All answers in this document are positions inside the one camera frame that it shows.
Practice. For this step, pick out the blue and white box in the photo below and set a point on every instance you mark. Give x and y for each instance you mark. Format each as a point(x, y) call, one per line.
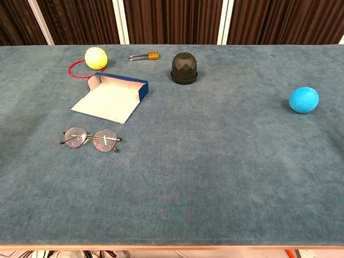
point(107, 102)

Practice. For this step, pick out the thin metal eyeglasses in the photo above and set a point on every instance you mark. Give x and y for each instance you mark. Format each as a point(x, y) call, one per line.
point(76, 137)

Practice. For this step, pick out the blue velvet table cloth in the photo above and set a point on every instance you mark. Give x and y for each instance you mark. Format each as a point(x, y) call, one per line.
point(188, 166)

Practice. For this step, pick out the black faceted dome cup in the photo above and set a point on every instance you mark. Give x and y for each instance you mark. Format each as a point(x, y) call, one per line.
point(184, 67)

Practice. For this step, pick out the gold padlock with long shackle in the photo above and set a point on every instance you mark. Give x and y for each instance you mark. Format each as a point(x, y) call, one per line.
point(154, 55)

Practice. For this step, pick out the yellow ball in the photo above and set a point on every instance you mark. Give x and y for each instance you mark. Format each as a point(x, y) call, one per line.
point(96, 58)

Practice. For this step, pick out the dark brown pleated curtain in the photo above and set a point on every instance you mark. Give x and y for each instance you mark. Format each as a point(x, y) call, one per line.
point(80, 21)
point(282, 21)
point(172, 21)
point(13, 21)

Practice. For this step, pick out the blue ball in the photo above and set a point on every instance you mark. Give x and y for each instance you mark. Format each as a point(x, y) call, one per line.
point(303, 100)

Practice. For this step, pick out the white aluminium frame post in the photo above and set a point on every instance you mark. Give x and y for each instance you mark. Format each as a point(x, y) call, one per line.
point(225, 21)
point(40, 21)
point(121, 21)
point(342, 41)

